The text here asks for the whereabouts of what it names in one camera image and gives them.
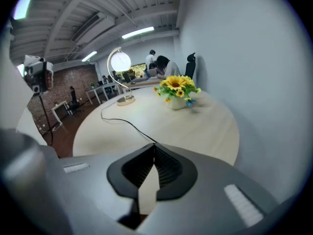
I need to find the black lamp cable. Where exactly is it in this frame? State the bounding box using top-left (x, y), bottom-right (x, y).
top-left (101, 101), bottom-right (157, 143)

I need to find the black swivel chair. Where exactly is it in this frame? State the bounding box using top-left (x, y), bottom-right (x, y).
top-left (67, 101), bottom-right (84, 118)

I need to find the long white table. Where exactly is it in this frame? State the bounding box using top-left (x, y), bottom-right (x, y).
top-left (85, 82), bottom-right (118, 105)

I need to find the thin black hanging cable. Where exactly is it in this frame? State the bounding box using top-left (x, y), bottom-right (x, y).
top-left (39, 93), bottom-right (53, 146)

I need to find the black high-back office chair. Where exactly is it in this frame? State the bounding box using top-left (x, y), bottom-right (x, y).
top-left (184, 52), bottom-right (197, 80)

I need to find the sunflower bouquet in white pot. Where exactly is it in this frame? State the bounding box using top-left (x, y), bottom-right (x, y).
top-left (153, 75), bottom-right (202, 111)

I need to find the ceiling air conditioner unit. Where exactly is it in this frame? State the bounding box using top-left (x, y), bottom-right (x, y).
top-left (71, 11), bottom-right (115, 44)

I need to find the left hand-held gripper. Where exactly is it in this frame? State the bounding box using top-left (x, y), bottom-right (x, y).
top-left (23, 54), bottom-right (54, 94)

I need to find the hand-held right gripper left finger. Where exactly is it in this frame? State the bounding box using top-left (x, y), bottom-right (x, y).
top-left (47, 142), bottom-right (156, 235)

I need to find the small white table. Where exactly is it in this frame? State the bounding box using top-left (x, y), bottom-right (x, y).
top-left (50, 100), bottom-right (69, 129)

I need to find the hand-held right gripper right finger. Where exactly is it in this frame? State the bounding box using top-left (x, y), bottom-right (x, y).
top-left (136, 142), bottom-right (278, 235)

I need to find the long ceiling tube light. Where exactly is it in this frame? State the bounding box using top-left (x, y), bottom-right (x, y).
top-left (81, 50), bottom-right (98, 63)
top-left (121, 26), bottom-right (155, 40)

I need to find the gold globe desk lamp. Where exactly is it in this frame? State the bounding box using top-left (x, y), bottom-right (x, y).
top-left (107, 47), bottom-right (136, 107)

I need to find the long wooden table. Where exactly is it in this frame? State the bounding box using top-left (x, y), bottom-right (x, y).
top-left (122, 78), bottom-right (164, 90)

